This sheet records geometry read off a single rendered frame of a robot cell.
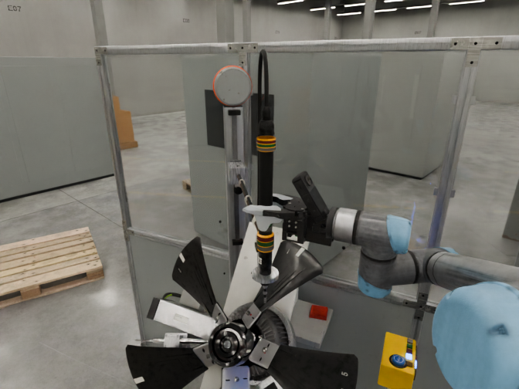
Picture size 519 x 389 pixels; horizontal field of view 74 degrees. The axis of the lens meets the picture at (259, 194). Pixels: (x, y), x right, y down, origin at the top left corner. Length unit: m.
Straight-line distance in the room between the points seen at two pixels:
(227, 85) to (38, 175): 5.27
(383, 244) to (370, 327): 1.12
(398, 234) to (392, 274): 0.11
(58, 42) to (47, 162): 7.56
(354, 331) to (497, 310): 1.47
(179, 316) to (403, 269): 0.82
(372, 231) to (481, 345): 0.36
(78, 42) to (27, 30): 1.45
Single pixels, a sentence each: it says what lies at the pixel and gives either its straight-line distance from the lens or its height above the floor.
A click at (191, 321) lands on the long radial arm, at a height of 1.12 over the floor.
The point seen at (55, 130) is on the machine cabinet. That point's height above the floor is 0.97.
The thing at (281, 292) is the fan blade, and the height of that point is 1.34.
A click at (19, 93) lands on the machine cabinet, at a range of 6.25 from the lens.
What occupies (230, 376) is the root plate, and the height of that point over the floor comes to 1.13.
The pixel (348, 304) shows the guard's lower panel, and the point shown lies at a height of 0.88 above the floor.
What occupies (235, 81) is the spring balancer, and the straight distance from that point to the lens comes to 1.44.
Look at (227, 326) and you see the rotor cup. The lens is 1.06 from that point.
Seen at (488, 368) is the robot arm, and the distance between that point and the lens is 0.43.
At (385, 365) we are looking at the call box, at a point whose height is 1.07.
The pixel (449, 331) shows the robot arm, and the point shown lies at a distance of 0.47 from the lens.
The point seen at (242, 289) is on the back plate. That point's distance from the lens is 1.36.
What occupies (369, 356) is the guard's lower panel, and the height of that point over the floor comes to 0.62.
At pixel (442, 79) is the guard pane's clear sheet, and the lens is 1.42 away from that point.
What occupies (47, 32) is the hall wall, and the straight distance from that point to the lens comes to 13.45.
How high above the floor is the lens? 1.97
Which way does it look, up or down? 21 degrees down
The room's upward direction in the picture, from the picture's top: straight up
